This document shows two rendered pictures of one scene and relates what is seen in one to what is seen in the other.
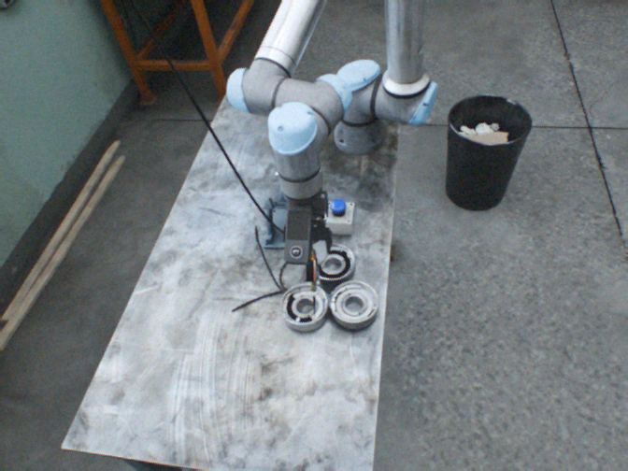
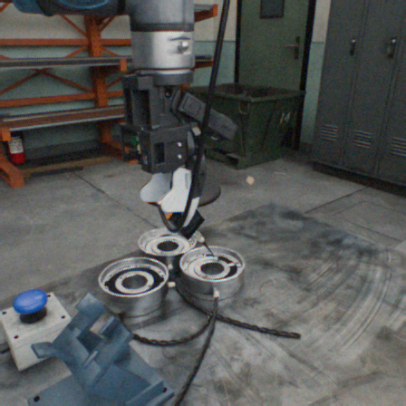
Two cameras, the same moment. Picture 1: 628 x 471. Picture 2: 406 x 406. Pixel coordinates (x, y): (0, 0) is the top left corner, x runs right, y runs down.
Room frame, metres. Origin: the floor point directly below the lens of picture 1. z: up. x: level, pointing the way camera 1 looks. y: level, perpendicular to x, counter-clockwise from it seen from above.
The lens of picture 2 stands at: (1.00, 0.34, 1.17)
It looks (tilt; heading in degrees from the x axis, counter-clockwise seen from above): 25 degrees down; 215
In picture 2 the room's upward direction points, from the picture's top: straight up
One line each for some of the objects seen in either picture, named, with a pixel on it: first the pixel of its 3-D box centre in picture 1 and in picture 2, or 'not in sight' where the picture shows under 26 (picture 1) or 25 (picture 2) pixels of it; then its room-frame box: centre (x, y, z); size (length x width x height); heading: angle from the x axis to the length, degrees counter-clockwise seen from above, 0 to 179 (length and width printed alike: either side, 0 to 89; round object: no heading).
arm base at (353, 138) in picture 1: (359, 124); not in sight; (1.13, -0.18, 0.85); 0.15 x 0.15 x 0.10
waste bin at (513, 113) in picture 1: (480, 157); not in sight; (1.58, -0.79, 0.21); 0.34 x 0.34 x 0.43
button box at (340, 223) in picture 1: (339, 216); (32, 329); (0.82, -0.07, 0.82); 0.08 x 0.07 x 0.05; 164
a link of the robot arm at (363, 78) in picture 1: (360, 90); not in sight; (1.13, -0.18, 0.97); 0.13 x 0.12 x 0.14; 56
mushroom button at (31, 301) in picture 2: (338, 210); (33, 312); (0.81, -0.07, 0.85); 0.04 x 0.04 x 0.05
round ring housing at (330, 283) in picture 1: (333, 266); (135, 286); (0.67, -0.03, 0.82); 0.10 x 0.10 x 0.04
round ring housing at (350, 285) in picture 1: (354, 306); (168, 250); (0.55, -0.06, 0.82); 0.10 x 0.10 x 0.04
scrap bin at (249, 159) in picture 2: not in sight; (240, 123); (-2.47, -1.65, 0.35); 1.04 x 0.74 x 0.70; 74
